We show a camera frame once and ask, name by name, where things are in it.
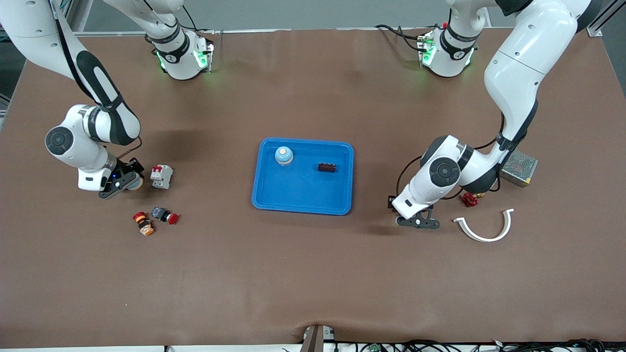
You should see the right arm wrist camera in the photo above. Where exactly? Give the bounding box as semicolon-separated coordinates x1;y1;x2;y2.
99;175;141;200

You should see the orange red push button switch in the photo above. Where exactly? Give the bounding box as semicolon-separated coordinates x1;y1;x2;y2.
133;211;156;237

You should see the white curved plastic clamp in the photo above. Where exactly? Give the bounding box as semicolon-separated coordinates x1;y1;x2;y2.
452;208;515;243

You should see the black left arm base cable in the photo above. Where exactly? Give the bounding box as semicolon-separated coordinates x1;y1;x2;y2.
375;23;426;52

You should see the metal mesh power supply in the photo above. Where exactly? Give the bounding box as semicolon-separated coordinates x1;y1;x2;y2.
500;150;539;188

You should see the black right arm base cable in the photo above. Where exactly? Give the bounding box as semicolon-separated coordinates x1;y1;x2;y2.
169;5;218;35

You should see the red black emergency stop button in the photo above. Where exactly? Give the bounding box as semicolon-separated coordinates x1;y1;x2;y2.
151;206;179;225

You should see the white red circuit breaker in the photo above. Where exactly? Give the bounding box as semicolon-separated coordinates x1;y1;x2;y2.
150;164;174;190

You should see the aluminium frame profile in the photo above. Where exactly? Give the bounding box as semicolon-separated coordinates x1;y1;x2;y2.
586;0;621;38
49;0;84;35

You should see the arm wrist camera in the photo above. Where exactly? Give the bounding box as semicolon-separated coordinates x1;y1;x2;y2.
99;175;141;200
396;215;441;229

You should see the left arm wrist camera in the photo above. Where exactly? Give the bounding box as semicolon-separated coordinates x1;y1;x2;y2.
396;215;441;229

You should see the black arm base cable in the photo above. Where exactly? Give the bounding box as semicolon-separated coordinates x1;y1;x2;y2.
375;23;426;52
169;5;218;35

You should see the grey table edge bracket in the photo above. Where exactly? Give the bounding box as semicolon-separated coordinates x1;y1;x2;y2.
301;324;335;352

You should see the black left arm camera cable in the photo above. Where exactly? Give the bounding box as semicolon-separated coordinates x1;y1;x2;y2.
395;112;505;202

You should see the blue plastic tray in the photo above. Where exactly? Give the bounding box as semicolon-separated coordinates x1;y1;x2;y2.
251;137;355;216

